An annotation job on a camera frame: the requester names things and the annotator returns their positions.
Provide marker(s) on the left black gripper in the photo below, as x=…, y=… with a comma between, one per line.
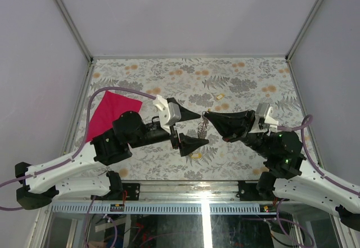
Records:
x=189, y=144

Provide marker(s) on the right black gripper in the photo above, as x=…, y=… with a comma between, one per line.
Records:
x=233, y=126

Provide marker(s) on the metal spiral keyring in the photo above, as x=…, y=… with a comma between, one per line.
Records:
x=202, y=127

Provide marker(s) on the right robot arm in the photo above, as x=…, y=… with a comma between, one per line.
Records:
x=292, y=174

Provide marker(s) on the small yellow tag far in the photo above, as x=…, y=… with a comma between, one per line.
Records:
x=219, y=97

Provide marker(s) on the pink folded cloth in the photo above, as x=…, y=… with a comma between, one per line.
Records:
x=110, y=109

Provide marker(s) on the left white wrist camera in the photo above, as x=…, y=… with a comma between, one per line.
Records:
x=169, y=112

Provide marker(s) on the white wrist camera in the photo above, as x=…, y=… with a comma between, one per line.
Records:
x=264, y=122
x=169, y=112

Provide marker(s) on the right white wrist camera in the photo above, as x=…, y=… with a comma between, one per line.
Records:
x=264, y=122

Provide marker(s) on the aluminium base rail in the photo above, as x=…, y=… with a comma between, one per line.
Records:
x=180, y=190

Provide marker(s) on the white slotted cable duct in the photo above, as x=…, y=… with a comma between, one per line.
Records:
x=142, y=208

